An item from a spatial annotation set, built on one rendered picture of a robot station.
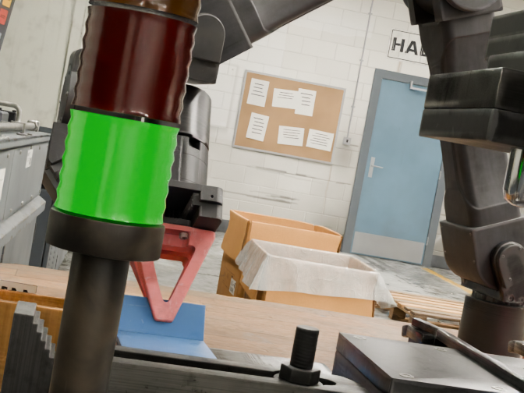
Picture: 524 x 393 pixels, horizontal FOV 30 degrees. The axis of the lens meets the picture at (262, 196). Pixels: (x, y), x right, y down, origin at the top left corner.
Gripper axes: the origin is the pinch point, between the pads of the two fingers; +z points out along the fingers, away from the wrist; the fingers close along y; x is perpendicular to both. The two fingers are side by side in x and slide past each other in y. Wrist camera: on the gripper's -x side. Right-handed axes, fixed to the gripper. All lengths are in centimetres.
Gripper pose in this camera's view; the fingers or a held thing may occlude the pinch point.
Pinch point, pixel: (163, 312)
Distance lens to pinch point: 77.9
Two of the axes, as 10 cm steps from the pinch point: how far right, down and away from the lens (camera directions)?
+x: 9.6, 1.5, 2.5
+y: 2.9, -4.1, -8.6
